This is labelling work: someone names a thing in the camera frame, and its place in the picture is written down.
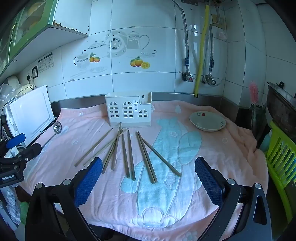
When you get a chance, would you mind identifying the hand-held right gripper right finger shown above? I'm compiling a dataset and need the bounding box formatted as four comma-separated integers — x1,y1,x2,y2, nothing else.
195,157,272,241

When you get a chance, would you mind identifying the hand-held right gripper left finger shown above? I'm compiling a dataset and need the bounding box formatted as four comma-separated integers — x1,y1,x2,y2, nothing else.
25,157,103,241

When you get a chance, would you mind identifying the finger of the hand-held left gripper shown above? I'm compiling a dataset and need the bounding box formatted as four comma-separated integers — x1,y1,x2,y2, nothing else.
5,143,42,166
0,134,25,154

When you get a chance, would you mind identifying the group of wooden chopsticks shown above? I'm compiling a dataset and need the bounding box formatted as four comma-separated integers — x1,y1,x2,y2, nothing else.
74,122,182,184

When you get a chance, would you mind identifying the white plastic utensil holder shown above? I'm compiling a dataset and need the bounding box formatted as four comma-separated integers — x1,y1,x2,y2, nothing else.
105,91,152,128

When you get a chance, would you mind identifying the pink printed towel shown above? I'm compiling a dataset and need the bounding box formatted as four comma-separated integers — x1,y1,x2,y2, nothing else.
20,100,269,241

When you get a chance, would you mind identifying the white plastic cutting board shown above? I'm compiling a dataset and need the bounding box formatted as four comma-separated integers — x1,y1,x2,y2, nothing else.
5,85,56,147

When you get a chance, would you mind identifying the metal slotted spoon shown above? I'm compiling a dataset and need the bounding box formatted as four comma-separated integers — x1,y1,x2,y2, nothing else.
40,121,63,149

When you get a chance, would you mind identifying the clear plastic bag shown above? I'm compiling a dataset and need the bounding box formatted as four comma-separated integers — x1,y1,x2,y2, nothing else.
0,83,16,109

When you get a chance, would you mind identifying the cream white appliance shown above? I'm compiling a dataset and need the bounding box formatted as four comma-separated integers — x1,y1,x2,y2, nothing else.
5,75,37,98

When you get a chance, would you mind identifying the white ceramic bowl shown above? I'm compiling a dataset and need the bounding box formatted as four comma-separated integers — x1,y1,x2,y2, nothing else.
189,111,226,132

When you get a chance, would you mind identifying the teal plastic bottle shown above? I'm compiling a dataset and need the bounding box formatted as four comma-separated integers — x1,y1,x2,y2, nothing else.
260,130,272,151

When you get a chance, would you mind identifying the green plastic rack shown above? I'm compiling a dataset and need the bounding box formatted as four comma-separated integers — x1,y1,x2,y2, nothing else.
265,120,296,223

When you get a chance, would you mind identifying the glass jar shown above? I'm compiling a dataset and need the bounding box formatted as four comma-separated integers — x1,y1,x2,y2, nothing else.
250,103,266,137

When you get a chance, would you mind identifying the pink bottle brush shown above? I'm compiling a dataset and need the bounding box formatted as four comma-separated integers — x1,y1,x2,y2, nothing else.
249,81,259,106

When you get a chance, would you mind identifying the metal water valve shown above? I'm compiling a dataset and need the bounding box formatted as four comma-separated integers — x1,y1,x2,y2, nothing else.
202,74,216,86

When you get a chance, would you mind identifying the metal valve with red knob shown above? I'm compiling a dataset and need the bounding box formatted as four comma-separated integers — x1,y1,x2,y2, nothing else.
180,71,196,82

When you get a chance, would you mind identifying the dark metal wok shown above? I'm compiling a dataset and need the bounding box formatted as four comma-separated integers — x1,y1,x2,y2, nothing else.
267,81,296,144

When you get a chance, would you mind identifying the printed wall label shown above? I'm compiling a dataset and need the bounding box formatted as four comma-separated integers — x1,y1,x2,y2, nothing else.
38,52,54,73

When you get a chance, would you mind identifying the green wall cabinet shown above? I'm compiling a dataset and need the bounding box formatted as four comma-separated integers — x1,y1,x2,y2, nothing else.
0,0,89,80

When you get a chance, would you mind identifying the yellow gas hose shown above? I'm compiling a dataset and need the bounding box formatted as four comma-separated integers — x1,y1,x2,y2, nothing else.
194,4,211,98

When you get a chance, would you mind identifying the braided metal hose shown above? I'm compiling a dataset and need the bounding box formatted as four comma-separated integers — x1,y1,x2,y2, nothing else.
209,6,221,77
171,0,190,70

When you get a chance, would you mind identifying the wall water heater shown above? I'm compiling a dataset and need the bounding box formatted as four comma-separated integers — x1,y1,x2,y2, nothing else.
179,0,223,5

